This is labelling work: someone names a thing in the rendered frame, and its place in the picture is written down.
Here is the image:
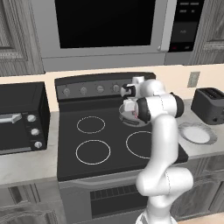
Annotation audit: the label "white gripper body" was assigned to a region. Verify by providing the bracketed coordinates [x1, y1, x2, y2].
[122, 98, 138, 113]

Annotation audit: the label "black stove hob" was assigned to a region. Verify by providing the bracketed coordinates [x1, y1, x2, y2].
[54, 72, 189, 182]

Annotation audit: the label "white plate with grey rim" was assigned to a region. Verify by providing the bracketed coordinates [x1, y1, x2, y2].
[178, 121, 219, 145]

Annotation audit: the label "grey microwave oven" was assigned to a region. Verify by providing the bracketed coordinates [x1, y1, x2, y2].
[30, 0, 206, 73]

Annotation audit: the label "black toaster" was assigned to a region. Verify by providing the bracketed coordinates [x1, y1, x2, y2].
[190, 87, 224, 126]

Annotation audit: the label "grey oven door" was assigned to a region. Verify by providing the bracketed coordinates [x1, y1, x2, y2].
[59, 171, 152, 224]

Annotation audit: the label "black toaster oven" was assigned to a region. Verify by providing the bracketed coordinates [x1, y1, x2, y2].
[0, 80, 52, 156]

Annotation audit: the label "grey wooden base cupboard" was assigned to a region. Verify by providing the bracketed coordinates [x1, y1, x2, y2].
[0, 181, 67, 224]
[170, 154, 224, 222]

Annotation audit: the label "grey wall outlet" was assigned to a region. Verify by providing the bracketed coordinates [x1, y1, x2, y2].
[186, 71, 201, 88]

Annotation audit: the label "grey oven door handle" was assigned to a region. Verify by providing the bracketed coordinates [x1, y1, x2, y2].
[72, 174, 142, 188]

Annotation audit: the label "grey microwave door handle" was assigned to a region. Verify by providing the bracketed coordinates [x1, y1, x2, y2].
[157, 0, 178, 53]

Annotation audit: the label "grey wooden wall cupboard door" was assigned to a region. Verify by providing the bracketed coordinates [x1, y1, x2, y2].
[188, 0, 224, 66]
[0, 0, 46, 78]

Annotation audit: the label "silver toaster oven handle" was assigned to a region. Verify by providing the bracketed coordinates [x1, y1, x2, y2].
[0, 113, 23, 124]

